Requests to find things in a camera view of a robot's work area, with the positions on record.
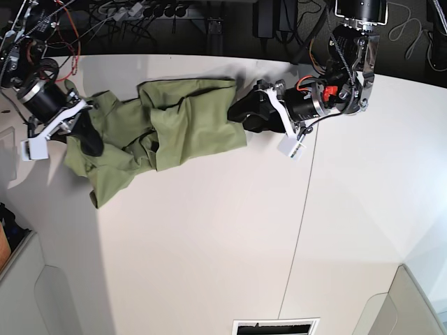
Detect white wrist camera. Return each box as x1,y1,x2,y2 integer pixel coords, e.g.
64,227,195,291
277,135,307,161
20,137,49,161

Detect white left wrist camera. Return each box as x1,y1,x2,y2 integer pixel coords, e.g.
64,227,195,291
277,135,307,161

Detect black power adapter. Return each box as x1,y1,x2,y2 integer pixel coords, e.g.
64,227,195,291
252,0,274,38

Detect white framed floor vent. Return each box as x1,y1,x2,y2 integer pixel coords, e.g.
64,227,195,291
231,318,321,335

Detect green t-shirt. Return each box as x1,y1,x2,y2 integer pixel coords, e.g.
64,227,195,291
64,78,247,208

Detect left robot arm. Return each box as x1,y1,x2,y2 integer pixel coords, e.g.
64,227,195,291
228,1,388,140

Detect white power strip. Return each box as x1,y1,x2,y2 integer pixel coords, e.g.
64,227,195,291
98,1,145,22

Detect metal table leg bracket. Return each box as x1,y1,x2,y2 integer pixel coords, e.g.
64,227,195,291
206,20,224,56

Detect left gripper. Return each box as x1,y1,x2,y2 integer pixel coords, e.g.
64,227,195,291
227,80,331,138

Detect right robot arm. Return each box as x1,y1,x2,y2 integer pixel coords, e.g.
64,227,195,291
1,1,104,161

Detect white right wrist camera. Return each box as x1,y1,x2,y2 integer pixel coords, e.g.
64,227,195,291
20,137,49,161

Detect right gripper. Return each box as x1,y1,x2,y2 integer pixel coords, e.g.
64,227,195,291
17,80,104,157

